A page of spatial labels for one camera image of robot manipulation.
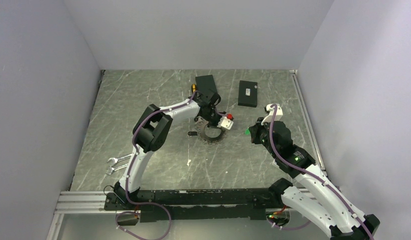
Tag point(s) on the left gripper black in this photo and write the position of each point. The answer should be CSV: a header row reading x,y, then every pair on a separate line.
x,y
216,124

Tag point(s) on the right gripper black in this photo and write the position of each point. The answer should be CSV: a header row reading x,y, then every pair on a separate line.
x,y
255,129

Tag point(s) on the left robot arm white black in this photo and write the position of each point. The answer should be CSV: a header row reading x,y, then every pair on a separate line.
x,y
151,132

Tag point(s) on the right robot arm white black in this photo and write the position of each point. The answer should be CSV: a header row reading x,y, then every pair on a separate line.
x,y
327,207

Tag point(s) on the black head key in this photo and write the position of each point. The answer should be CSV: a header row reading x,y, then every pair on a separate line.
x,y
192,133

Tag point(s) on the black box left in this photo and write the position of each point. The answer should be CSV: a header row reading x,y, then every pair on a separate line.
x,y
206,83

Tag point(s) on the black box with label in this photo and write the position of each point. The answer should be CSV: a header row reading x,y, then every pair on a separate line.
x,y
248,94

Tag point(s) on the silver wrench upper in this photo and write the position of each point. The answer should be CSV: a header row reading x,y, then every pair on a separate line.
x,y
114,160

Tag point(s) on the silver wrench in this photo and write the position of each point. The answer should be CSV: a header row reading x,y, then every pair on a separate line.
x,y
113,169
114,160

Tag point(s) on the silver wrench lower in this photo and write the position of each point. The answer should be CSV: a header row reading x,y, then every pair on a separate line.
x,y
113,169

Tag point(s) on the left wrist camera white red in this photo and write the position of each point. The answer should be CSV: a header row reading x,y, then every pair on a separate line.
x,y
226,122

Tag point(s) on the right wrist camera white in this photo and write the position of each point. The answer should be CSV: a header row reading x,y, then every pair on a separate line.
x,y
274,113

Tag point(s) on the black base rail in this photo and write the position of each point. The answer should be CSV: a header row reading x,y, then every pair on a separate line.
x,y
197,204

